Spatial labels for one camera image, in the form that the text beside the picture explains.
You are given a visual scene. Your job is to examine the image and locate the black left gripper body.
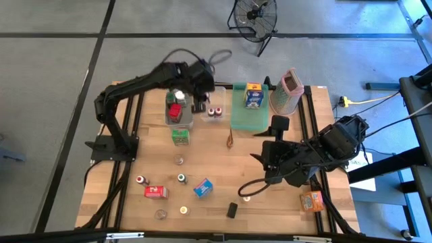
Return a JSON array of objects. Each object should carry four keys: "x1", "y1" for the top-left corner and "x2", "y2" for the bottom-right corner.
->
[{"x1": 187, "y1": 61, "x2": 217, "y2": 99}]

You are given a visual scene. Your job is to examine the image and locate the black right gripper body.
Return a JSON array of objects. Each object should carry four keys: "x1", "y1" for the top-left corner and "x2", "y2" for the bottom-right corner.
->
[{"x1": 261, "y1": 139, "x2": 322, "y2": 188}]

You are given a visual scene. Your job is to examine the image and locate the white-lid spice jar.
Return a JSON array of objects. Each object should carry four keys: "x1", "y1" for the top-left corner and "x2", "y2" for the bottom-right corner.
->
[{"x1": 175, "y1": 90, "x2": 188, "y2": 108}]

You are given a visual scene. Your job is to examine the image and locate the red spice tin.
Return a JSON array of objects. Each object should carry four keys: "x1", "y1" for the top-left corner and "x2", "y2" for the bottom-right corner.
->
[{"x1": 167, "y1": 103, "x2": 184, "y2": 124}]

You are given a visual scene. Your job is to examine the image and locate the dark blue cereal box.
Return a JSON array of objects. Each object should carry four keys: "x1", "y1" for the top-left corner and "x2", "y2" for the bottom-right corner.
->
[{"x1": 244, "y1": 89, "x2": 265, "y2": 110}]

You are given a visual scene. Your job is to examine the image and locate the red cereal box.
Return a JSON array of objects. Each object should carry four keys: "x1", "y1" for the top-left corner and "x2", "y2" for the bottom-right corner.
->
[{"x1": 144, "y1": 185, "x2": 169, "y2": 200}]

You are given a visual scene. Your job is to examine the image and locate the grey plastic bin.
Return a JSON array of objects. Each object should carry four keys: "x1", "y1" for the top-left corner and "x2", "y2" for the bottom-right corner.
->
[{"x1": 164, "y1": 90, "x2": 195, "y2": 131}]

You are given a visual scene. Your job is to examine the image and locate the clear plastic bin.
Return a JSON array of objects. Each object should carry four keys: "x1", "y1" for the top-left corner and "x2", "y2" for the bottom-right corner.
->
[{"x1": 200, "y1": 86, "x2": 227, "y2": 123}]

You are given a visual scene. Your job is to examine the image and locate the teal plastic bin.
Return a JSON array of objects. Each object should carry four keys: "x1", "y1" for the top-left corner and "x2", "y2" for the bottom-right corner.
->
[{"x1": 230, "y1": 82, "x2": 270, "y2": 132}]

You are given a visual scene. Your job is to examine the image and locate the green cereal box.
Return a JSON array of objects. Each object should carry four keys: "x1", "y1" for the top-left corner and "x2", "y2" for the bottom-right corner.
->
[{"x1": 171, "y1": 129, "x2": 191, "y2": 146}]

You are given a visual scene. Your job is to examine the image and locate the orange snack bag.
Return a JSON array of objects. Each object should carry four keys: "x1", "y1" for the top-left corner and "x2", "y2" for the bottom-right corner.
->
[{"x1": 225, "y1": 128, "x2": 235, "y2": 149}]

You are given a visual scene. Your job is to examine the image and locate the orange cereal box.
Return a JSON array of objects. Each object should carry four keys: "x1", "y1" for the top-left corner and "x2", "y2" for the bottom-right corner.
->
[{"x1": 299, "y1": 190, "x2": 325, "y2": 213}]

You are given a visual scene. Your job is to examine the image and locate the dark green pepper tin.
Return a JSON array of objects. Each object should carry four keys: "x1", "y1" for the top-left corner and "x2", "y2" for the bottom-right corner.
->
[{"x1": 226, "y1": 201, "x2": 239, "y2": 219}]

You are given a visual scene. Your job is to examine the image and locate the blue Rice Krispies box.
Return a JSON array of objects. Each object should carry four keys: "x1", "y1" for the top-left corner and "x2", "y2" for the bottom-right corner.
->
[{"x1": 192, "y1": 178, "x2": 215, "y2": 199}]

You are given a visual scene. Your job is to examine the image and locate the white paper sheet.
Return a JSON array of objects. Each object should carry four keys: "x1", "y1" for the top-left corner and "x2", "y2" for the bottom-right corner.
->
[{"x1": 346, "y1": 150, "x2": 377, "y2": 192}]

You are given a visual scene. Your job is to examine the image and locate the black floor fan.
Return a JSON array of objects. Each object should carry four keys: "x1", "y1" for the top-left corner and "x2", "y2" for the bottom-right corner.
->
[{"x1": 226, "y1": 0, "x2": 279, "y2": 58}]

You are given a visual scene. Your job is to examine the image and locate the blue floor bar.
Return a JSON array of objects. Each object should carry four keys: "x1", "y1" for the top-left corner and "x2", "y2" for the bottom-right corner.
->
[{"x1": 365, "y1": 82, "x2": 402, "y2": 91}]

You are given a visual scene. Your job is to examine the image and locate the dark side desk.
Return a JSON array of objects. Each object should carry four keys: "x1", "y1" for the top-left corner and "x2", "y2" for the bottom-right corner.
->
[{"x1": 347, "y1": 63, "x2": 432, "y2": 239}]

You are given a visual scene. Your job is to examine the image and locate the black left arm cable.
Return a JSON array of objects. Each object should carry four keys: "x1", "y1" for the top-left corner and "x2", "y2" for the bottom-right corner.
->
[{"x1": 163, "y1": 48, "x2": 234, "y2": 68}]

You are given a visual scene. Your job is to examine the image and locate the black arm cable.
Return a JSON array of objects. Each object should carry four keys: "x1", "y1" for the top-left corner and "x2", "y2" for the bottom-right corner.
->
[
  {"x1": 238, "y1": 177, "x2": 271, "y2": 198},
  {"x1": 163, "y1": 48, "x2": 234, "y2": 68}
]

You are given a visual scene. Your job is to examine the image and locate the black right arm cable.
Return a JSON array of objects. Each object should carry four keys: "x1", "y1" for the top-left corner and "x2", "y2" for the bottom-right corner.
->
[{"x1": 238, "y1": 177, "x2": 271, "y2": 198}]

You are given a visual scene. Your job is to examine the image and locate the black cable bundle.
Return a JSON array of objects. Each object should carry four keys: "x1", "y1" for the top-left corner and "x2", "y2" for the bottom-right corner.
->
[
  {"x1": 308, "y1": 175, "x2": 360, "y2": 236},
  {"x1": 80, "y1": 161, "x2": 131, "y2": 230}
]

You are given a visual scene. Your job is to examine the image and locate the yellow extension cord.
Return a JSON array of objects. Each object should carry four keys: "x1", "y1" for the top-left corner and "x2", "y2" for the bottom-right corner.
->
[{"x1": 338, "y1": 90, "x2": 402, "y2": 109}]

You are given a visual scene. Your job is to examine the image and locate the silver metal bracket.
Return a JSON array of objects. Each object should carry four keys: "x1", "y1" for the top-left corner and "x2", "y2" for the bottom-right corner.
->
[
  {"x1": 292, "y1": 235, "x2": 333, "y2": 243},
  {"x1": 105, "y1": 232, "x2": 145, "y2": 240}
]

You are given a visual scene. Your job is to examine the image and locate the black floor cable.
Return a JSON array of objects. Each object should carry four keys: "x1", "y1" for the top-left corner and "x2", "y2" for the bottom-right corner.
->
[{"x1": 366, "y1": 113, "x2": 432, "y2": 139}]

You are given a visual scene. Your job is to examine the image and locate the white cable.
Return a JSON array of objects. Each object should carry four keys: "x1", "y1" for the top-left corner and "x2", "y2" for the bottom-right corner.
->
[{"x1": 407, "y1": 100, "x2": 432, "y2": 119}]

